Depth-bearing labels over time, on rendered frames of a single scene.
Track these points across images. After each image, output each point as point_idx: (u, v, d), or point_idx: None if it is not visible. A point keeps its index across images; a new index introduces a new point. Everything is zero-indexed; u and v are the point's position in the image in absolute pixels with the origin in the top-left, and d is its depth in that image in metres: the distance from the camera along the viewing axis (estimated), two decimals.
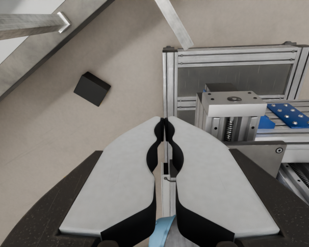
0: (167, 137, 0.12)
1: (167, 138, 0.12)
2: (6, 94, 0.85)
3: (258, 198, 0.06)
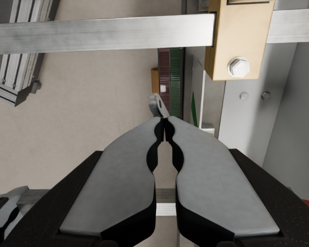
0: (167, 137, 0.12)
1: (167, 138, 0.12)
2: None
3: (258, 198, 0.06)
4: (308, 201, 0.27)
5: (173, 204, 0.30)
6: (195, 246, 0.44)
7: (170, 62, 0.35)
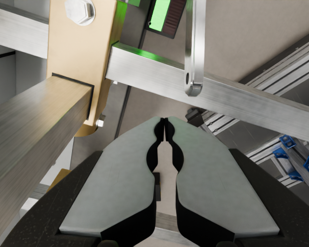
0: (167, 137, 0.12)
1: (167, 138, 0.12)
2: None
3: (258, 198, 0.06)
4: None
5: None
6: None
7: (167, 8, 0.28)
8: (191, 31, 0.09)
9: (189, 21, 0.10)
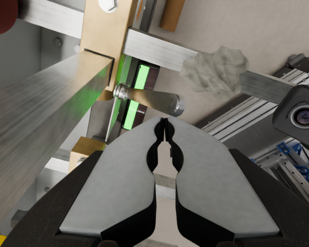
0: (167, 137, 0.12)
1: (167, 138, 0.12)
2: None
3: (258, 198, 0.06)
4: None
5: (127, 52, 0.25)
6: None
7: (134, 119, 0.48)
8: (161, 94, 0.14)
9: (156, 99, 0.15)
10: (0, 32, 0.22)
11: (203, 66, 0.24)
